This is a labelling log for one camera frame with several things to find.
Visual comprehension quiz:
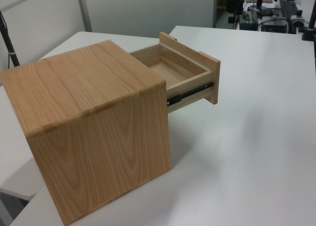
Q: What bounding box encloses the wooden sliding drawer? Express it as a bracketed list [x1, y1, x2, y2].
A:
[129, 31, 221, 113]

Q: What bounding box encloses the wooden cabinet box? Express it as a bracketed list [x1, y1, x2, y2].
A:
[0, 39, 172, 226]

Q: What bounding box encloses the black electronics box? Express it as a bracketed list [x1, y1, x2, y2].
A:
[261, 18, 289, 33]

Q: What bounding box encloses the black monitor stand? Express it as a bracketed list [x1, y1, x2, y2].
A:
[247, 0, 273, 17]

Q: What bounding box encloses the grey partition panel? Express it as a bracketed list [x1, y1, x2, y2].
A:
[0, 0, 93, 64]

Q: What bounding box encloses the black tripod pole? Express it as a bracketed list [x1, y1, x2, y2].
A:
[0, 10, 21, 68]

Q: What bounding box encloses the black computer keyboard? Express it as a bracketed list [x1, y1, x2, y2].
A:
[279, 0, 299, 20]

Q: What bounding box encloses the emergency stop button box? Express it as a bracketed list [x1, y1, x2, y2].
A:
[289, 9, 307, 28]

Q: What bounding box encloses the black metal drawer rail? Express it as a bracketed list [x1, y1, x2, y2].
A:
[166, 81, 214, 108]

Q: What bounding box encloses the black camera stand clamp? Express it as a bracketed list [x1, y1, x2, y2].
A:
[300, 2, 316, 41]

